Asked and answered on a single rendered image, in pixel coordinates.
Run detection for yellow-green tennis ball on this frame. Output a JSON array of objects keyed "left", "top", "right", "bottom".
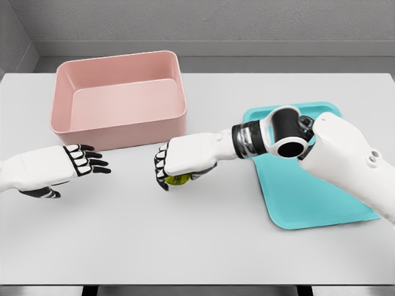
[{"left": 164, "top": 174, "right": 191, "bottom": 187}]

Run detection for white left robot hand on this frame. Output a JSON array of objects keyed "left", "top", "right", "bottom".
[{"left": 14, "top": 144, "right": 112, "bottom": 199}]

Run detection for blue flat tray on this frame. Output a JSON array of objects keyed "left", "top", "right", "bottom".
[{"left": 243, "top": 101, "right": 383, "bottom": 231}]

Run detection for pink rectangular basket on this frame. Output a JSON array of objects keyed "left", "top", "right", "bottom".
[{"left": 49, "top": 50, "right": 188, "bottom": 152}]

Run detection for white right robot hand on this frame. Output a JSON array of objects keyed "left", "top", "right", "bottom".
[{"left": 154, "top": 133, "right": 218, "bottom": 192}]

